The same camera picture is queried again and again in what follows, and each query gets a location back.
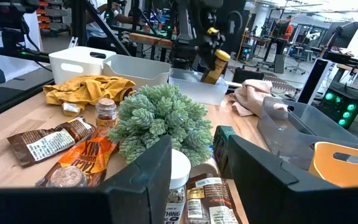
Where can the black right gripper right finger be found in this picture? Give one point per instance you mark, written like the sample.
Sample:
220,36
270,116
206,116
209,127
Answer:
291,202

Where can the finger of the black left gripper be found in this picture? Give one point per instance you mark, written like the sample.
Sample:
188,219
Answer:
222,42
209,60

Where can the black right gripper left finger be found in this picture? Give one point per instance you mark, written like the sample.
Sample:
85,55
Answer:
73,205

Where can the yellow-lid spice bottle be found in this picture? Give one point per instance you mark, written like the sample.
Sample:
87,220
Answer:
216,74

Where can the cork-lid glass spice jar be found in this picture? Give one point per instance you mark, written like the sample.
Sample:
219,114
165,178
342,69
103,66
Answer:
67,177
106,113

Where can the orange taco seasoning packet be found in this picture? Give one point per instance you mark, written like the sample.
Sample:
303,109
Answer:
85,155

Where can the brown spice packet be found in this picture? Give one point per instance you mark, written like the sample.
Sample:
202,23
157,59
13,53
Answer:
210,202
48,144

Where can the dark green box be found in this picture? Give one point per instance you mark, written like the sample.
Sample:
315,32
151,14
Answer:
221,146

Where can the white-lid glass spice jar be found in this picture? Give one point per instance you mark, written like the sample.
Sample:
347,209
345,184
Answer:
179,168

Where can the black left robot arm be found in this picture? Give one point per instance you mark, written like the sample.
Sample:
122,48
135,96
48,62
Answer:
185,28

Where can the black hard case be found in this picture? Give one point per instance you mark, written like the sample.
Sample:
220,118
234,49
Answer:
247,76

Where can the orange plastic bin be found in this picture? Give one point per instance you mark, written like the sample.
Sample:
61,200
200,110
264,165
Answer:
328,165

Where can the pink cloth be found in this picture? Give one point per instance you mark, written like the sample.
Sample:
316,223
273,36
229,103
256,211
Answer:
253,93

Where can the wooden workbench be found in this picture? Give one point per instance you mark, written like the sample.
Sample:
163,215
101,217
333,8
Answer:
149,40

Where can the person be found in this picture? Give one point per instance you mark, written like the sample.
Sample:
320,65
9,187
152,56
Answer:
288,31
121,17

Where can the artificial succulent plant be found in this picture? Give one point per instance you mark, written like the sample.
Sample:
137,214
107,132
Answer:
163,118

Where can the grey office chair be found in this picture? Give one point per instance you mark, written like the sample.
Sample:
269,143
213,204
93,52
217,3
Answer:
300,57

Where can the computer tower green fans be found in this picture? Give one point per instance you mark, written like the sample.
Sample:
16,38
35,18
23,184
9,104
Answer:
337,112

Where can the white computer case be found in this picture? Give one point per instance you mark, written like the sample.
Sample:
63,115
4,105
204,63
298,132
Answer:
317,77

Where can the yellow cloth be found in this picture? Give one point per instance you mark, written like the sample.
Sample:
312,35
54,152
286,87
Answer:
85,88

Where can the black computer monitor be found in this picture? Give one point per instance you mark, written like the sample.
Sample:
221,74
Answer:
345,34

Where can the black flat panel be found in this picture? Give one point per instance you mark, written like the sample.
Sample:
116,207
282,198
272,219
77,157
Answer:
14,93

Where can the white plastic bin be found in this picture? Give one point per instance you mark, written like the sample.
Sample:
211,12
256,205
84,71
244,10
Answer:
73,56

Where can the shelf with orange bins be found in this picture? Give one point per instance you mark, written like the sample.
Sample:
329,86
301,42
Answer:
43,18

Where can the black background machine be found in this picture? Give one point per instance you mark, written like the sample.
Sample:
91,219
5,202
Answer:
11,34

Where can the black metal rig frame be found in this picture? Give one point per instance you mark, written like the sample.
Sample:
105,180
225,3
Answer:
79,21

